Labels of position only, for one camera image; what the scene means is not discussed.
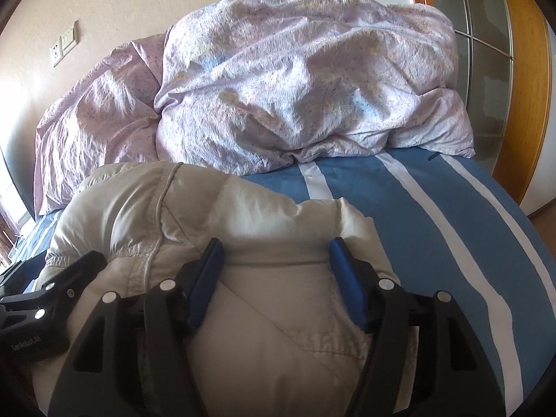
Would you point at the window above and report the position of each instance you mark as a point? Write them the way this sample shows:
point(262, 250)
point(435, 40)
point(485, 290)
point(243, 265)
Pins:
point(11, 230)

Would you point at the white wall switch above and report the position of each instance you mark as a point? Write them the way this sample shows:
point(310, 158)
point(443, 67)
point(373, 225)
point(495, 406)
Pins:
point(69, 34)

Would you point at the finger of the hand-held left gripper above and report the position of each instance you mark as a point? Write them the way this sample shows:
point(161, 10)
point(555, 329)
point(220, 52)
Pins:
point(52, 304)

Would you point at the pink floral duvet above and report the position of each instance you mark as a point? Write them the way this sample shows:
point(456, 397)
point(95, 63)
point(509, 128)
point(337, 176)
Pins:
point(304, 74)

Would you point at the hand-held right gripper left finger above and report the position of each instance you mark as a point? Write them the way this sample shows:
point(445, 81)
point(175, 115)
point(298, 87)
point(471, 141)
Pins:
point(204, 286)

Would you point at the pink floral pillow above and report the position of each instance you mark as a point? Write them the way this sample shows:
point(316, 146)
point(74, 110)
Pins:
point(95, 117)

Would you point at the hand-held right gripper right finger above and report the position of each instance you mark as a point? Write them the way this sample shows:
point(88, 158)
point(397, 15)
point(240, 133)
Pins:
point(349, 282)

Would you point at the wooden wardrobe with glass door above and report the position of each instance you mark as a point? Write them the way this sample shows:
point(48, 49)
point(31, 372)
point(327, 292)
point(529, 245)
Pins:
point(499, 52)

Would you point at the white puffer jacket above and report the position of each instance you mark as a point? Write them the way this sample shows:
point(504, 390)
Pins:
point(260, 226)

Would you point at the blue striped bed sheet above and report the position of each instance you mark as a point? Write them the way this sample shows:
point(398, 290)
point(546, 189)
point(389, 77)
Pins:
point(412, 226)

